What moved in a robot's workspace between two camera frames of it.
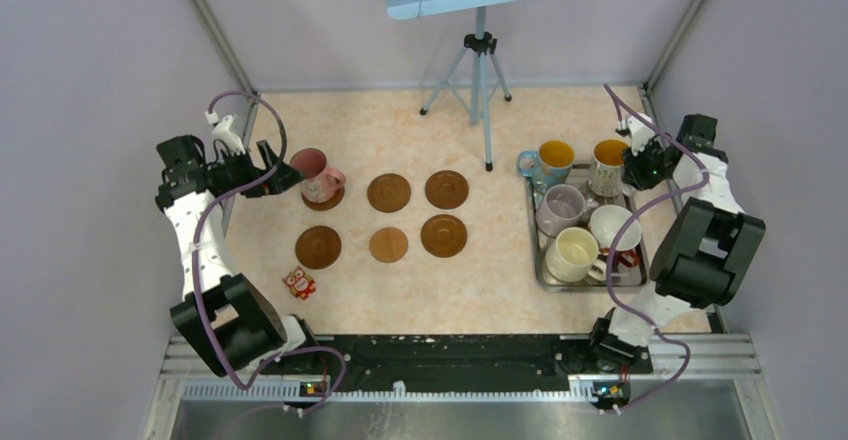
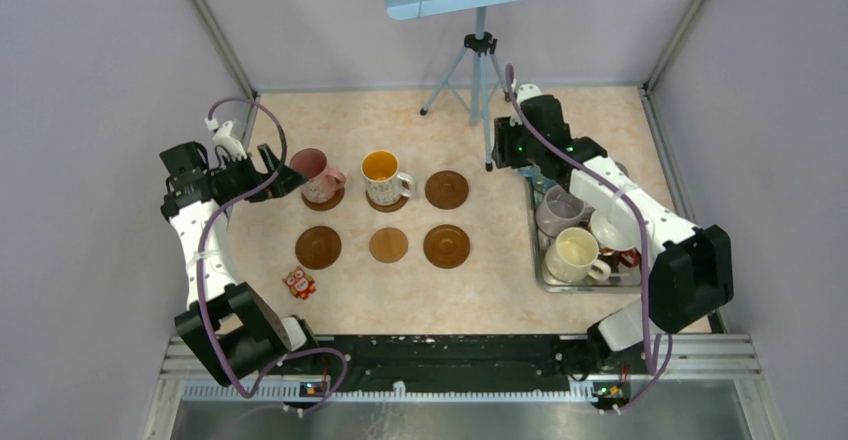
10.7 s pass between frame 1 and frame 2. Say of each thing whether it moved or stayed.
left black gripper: stayed
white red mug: stayed
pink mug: stayed
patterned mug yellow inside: moved
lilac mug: stayed
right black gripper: moved
